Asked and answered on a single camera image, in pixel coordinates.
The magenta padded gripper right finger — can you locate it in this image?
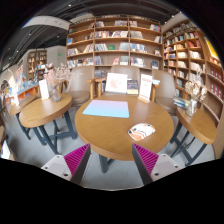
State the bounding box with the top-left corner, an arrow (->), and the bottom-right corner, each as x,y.
132,144 -> 182,185

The stack of books right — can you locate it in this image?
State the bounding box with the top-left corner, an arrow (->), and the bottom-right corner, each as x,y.
173,96 -> 189,109

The beige chair centre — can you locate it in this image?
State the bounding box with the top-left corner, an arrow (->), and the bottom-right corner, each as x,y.
105,65 -> 140,95

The beige chair right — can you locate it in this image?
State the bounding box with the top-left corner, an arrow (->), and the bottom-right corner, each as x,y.
152,70 -> 176,116

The light blue mouse pad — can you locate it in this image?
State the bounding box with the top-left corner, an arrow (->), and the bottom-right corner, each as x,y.
83,100 -> 129,118

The white picture display card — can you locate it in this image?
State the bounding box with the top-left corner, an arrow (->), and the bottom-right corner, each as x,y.
105,73 -> 127,94

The white orange patterned mouse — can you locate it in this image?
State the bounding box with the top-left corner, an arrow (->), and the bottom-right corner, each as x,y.
128,123 -> 156,141

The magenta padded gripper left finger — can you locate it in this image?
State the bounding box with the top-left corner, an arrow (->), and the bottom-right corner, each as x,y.
42,144 -> 91,185

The book standing on table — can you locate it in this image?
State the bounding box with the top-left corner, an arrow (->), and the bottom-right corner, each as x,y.
127,80 -> 138,95

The beige chair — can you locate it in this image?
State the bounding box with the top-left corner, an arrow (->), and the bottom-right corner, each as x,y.
105,65 -> 140,95
152,70 -> 176,116
66,65 -> 95,106

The round wooden left table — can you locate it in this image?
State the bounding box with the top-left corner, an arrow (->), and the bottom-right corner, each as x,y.
19,93 -> 77,154

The large wooden bookshelf centre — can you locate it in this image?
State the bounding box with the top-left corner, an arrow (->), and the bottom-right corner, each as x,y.
66,15 -> 164,74

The right glass flower vase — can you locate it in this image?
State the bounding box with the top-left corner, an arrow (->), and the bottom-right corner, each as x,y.
185,80 -> 207,117

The round wooden right table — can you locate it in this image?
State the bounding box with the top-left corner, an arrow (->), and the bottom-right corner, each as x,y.
170,107 -> 217,166

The glass flower vase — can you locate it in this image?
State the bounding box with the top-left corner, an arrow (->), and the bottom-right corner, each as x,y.
185,80 -> 207,117
44,63 -> 71,102

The white menu sign stand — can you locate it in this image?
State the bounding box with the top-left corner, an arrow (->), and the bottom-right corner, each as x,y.
138,74 -> 152,102

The wooden bookshelf right wall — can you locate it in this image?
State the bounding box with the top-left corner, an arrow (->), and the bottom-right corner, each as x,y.
162,17 -> 224,158

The left glass flower vase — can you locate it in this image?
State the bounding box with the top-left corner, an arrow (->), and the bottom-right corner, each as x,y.
44,63 -> 71,102

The beige chair left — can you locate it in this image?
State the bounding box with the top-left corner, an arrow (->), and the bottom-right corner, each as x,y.
66,65 -> 95,106

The white sign on left table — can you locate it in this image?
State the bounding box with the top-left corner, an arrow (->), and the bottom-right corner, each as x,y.
39,80 -> 49,100

